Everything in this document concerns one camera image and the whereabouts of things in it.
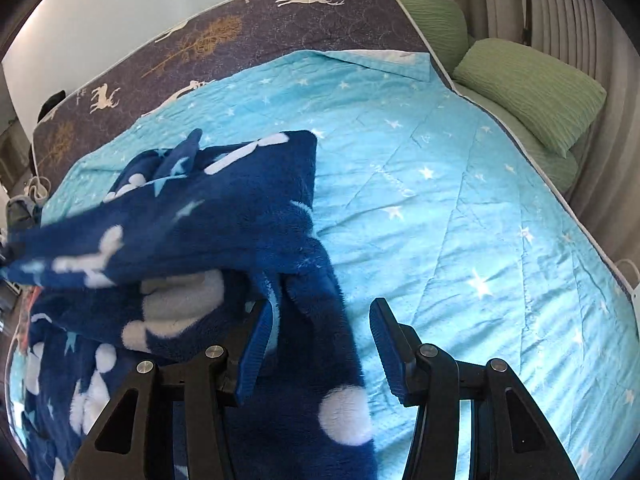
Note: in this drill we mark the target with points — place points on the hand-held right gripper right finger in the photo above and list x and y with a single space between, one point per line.
387 355

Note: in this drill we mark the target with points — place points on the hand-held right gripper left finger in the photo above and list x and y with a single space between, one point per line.
256 345

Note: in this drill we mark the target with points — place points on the dark blue fleece garment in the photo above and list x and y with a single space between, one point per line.
240 200

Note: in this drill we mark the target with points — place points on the pink patterned clothes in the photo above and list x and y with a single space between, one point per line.
24 320

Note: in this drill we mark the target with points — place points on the grey blue clothes pile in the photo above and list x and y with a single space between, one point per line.
22 210

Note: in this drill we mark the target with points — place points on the light blue star blanket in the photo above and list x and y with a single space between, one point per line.
425 200

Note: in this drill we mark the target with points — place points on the green ribbed bed sheet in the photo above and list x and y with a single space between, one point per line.
545 157

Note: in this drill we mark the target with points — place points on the green pillow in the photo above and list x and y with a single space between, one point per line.
535 90
435 25

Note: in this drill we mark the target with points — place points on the black object behind mattress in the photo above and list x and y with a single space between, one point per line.
51 102

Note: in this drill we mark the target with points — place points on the deer print mattress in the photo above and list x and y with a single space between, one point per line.
280 25

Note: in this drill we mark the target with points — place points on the white pleated curtain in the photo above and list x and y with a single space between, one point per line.
565 5

